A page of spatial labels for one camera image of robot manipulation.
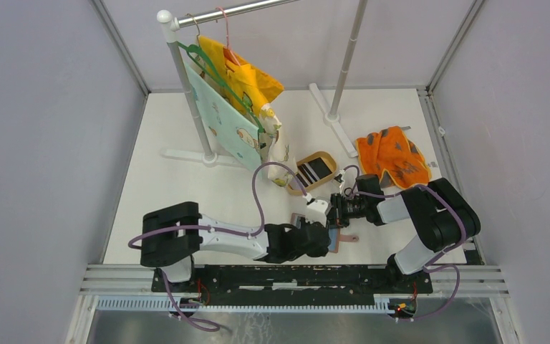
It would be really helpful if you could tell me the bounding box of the black credit card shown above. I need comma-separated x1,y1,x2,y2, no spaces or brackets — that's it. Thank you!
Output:
299,157,332,184

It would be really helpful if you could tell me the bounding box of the yellow oval tray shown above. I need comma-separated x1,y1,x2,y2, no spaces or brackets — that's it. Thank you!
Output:
286,151,339,196

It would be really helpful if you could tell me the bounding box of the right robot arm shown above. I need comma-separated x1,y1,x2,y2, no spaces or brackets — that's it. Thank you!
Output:
327,174,481,292

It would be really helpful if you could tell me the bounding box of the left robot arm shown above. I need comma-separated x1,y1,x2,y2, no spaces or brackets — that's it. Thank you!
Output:
128,199,331,292

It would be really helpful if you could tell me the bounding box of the orange patterned cloth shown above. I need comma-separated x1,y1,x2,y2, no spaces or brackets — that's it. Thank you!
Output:
354,126,432,189

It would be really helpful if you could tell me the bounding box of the cream printed garment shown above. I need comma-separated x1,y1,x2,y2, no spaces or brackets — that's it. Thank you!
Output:
259,102,298,187

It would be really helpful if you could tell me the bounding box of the light green printed garment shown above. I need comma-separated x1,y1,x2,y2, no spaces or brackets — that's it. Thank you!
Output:
185,64,262,170

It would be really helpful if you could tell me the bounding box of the yellow garment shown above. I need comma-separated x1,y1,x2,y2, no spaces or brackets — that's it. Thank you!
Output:
198,36,284,119

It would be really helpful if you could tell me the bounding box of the pink clothes hanger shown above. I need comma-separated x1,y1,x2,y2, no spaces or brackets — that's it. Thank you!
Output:
216,6,241,66

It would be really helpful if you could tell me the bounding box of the green clothes hanger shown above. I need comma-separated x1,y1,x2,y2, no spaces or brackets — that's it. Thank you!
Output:
177,42,266,133

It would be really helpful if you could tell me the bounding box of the white metal clothes rack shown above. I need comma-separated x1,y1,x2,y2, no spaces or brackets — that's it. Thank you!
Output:
156,1,368,167

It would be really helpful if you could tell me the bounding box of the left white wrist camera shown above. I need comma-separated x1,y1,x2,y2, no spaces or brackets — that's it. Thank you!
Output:
305,198,331,227

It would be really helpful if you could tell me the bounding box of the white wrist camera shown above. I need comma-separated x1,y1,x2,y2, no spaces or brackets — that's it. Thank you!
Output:
334,170,346,187
305,198,331,227

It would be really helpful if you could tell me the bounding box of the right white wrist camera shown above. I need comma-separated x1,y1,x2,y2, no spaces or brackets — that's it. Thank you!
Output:
334,170,346,187

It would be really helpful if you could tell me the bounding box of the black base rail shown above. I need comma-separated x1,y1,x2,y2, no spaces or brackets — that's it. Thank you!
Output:
151,264,433,306

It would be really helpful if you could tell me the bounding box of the white perforated cable tray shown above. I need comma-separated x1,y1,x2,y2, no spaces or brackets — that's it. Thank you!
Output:
95,295,394,315

